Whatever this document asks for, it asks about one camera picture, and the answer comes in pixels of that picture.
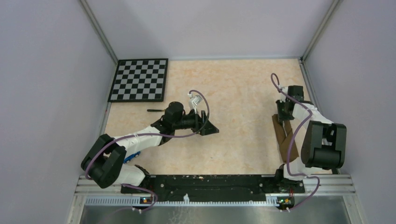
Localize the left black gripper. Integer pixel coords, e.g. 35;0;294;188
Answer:
173;108;219;136

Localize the brown cloth napkin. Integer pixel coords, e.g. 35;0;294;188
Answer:
272;114;293;163

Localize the knife with wooden handle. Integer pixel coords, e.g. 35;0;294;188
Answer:
147;109;166;112

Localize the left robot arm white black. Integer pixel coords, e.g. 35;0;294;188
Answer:
81;102;219;193

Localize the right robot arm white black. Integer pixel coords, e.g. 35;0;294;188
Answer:
272;85;347;192

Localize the black white checkerboard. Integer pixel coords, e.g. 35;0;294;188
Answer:
108;58;169;103

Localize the blue toy car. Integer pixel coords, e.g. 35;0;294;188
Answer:
123;151;141;164

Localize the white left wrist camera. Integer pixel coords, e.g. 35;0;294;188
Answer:
188;93;203;114

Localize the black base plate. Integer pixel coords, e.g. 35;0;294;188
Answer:
140;175;305;202

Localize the aluminium frame rail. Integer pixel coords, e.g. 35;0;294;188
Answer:
75;174;355;207

